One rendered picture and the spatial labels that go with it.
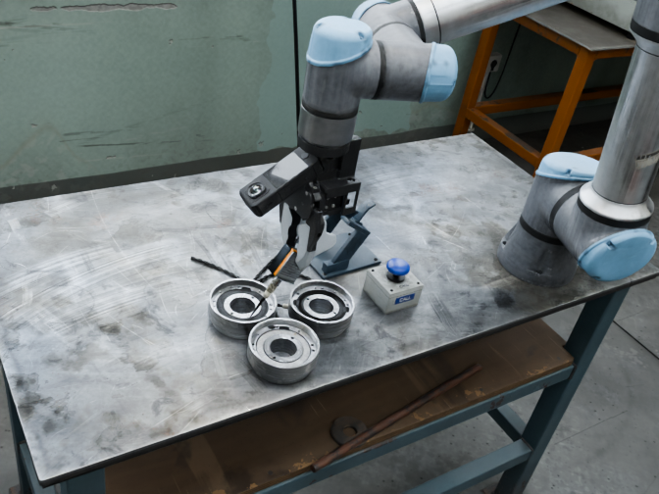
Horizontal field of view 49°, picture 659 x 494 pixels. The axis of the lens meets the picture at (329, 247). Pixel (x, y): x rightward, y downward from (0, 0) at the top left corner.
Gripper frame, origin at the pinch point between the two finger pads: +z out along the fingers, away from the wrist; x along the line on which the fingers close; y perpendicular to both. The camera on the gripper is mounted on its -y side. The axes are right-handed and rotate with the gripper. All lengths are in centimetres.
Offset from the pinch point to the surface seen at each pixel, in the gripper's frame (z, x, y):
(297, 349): 10.2, -8.6, -2.9
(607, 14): 10, 99, 209
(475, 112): 66, 133, 189
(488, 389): 38, -12, 45
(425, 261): 13.2, 3.7, 33.4
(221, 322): 10.2, 1.2, -10.5
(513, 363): 38, -9, 56
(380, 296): 11.0, -3.1, 16.9
